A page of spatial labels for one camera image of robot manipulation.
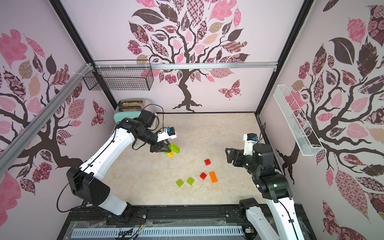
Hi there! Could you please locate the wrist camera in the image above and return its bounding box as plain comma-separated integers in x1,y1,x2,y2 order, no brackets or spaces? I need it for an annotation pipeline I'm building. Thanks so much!
243,133,259,156
157,127,177,142

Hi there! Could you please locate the yellow lego brick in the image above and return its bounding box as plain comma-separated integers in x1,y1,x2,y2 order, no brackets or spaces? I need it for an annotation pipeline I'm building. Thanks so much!
165,152,174,158

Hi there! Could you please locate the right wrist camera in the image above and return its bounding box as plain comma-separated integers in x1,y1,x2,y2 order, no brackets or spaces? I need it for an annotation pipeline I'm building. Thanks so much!
243,133,259,156

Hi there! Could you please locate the aluminium rail back wall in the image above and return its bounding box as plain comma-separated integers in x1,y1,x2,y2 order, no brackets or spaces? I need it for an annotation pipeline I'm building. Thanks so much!
96,62,278,70

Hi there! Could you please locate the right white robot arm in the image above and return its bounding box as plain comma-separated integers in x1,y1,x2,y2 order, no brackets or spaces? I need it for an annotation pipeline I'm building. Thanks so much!
225,141,304,240

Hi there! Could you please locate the white wire basket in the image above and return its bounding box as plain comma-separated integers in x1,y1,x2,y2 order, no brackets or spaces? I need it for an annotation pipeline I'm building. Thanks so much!
273,85,324,157

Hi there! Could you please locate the green lego brick lower right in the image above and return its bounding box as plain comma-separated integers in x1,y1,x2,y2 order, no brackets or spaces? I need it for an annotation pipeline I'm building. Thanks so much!
187,178,195,186

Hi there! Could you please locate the aluminium rail wall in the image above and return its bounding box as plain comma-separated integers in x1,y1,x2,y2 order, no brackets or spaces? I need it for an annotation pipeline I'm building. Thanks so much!
96,62,278,70
1,63,92,175

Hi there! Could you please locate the aluminium rail left wall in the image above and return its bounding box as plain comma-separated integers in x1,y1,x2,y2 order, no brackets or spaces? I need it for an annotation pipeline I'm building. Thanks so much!
1,63,92,175

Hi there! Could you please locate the orange lego brick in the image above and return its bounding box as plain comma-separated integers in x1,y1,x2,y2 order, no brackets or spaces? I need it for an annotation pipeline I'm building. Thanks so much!
209,172,218,183

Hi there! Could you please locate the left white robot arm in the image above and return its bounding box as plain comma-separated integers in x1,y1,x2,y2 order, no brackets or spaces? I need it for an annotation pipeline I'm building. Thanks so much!
67,110,177,221

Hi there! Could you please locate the green lego brick lower left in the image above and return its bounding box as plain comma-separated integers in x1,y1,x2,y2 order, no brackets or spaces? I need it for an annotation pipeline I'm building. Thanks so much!
176,179,184,188

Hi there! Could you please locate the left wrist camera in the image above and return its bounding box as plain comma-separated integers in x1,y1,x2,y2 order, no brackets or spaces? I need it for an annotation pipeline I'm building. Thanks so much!
157,127,177,142

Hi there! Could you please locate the white slotted cable duct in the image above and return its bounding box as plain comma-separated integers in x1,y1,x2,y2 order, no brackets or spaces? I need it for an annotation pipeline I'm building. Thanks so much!
69,226,245,240

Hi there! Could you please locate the black wire basket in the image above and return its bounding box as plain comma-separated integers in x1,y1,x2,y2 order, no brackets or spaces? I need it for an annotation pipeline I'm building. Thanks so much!
83,60,155,91

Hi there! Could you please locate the mint green toaster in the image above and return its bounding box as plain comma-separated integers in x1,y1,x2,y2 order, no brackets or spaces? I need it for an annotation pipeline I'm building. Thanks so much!
114,98,155,123

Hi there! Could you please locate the red lego brick lower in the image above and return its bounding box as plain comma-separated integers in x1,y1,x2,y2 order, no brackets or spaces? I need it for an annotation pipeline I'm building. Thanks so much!
200,173,207,181

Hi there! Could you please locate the small green lego brick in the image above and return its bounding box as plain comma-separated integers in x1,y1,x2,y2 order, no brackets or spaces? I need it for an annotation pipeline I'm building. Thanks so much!
169,144,181,154

